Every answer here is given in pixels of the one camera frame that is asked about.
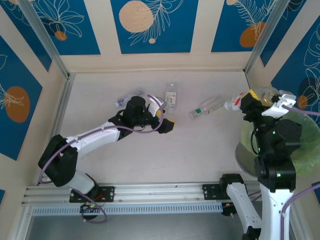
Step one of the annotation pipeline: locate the aluminium frame post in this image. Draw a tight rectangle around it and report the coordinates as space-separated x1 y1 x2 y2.
244 0 291 74
17 0 70 79

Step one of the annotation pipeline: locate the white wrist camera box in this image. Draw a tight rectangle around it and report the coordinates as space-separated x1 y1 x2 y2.
261 89 297 120
146 95 168 116

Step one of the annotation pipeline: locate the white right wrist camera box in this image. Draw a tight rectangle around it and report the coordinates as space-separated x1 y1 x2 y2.
261 89 297 120

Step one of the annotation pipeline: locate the small circuit board with LED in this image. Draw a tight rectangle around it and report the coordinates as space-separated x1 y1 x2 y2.
221 201 239 217
79 203 101 214

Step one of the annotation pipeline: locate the clear bottle green label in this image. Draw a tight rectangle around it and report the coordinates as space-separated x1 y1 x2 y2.
189 96 226 119

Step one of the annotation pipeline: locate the grey slotted cable duct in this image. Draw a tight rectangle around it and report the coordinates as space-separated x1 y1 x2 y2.
31 202 224 217

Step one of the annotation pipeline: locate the clear bluish water bottle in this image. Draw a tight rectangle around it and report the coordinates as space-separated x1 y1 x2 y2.
114 88 145 108

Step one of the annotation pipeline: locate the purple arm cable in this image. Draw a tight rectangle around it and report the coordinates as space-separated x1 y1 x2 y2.
247 104 320 240
38 94 166 223

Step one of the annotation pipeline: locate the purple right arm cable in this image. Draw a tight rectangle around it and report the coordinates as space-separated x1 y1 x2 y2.
247 104 320 240

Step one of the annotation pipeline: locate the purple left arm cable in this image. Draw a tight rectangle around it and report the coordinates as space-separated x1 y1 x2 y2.
38 94 166 223

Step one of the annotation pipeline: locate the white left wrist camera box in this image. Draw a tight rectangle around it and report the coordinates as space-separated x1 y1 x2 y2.
146 95 168 116

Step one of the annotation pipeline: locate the long aluminium base rail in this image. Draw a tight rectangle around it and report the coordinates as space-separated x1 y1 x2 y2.
21 180 262 205

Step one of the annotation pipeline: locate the aluminium table side rail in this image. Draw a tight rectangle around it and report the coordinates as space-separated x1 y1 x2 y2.
36 73 75 186
245 71 255 91

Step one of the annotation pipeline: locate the clear bottle red-white label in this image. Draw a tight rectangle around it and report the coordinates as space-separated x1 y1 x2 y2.
224 87 276 112

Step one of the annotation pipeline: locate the square clear bottle white label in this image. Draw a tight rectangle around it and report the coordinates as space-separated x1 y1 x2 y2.
163 82 180 115

